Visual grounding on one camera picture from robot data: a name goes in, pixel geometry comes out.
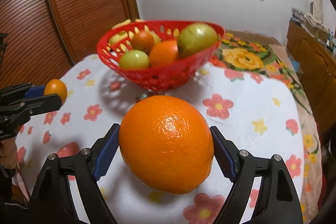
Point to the wooden sideboard cabinet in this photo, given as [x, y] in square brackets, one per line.
[318, 79]

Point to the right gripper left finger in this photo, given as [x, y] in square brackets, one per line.
[51, 200]

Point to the small green guava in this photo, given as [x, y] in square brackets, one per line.
[133, 60]

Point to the cardboard box of items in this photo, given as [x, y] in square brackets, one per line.
[316, 27]

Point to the floral bed blanket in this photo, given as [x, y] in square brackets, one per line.
[255, 90]

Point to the yellow-green pear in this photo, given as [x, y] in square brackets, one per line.
[194, 38]
[119, 41]

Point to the person's left hand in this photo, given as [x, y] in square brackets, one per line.
[9, 155]

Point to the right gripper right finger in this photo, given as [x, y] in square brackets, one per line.
[277, 200]

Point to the red plastic perforated basket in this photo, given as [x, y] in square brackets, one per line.
[162, 77]

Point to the white floral tablecloth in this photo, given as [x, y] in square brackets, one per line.
[97, 99]

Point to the brown louvered wardrobe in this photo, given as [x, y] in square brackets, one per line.
[43, 39]

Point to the large orange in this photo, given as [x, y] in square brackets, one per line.
[143, 41]
[166, 143]
[164, 53]

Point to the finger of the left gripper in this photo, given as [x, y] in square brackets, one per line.
[25, 110]
[18, 93]

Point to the small tangerine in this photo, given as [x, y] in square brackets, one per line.
[57, 87]

